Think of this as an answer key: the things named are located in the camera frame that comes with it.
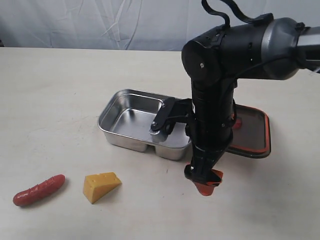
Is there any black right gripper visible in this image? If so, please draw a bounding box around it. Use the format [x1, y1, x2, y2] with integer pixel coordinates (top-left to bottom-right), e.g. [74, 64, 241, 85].
[184, 125, 233, 197]

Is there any red toy sausage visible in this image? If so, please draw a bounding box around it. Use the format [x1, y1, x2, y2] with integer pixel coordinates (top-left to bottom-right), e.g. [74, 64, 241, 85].
[12, 174, 66, 207]

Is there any transparent lid with orange seal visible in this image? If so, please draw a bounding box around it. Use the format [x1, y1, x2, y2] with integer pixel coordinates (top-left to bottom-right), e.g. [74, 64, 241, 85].
[226, 104, 271, 159]

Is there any grey fabric backdrop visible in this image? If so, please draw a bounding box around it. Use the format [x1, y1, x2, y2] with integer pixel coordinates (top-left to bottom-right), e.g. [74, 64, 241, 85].
[0, 0, 320, 54]

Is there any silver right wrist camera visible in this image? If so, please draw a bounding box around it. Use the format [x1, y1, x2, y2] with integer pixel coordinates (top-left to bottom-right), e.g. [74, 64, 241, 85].
[149, 97, 192, 143]

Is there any stainless steel lunch box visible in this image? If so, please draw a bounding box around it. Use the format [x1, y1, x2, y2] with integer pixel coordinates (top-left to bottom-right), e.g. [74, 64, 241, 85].
[97, 89, 192, 161]

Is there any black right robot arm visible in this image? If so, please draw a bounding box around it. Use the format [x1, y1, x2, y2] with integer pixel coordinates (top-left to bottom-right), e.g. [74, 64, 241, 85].
[181, 17, 320, 197]

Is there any yellow toy cheese wedge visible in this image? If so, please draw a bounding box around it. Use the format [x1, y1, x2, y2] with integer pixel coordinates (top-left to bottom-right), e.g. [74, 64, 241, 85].
[83, 172, 122, 204]

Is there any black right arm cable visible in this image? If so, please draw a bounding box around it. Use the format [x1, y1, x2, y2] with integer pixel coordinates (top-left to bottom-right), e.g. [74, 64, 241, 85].
[201, 0, 275, 26]

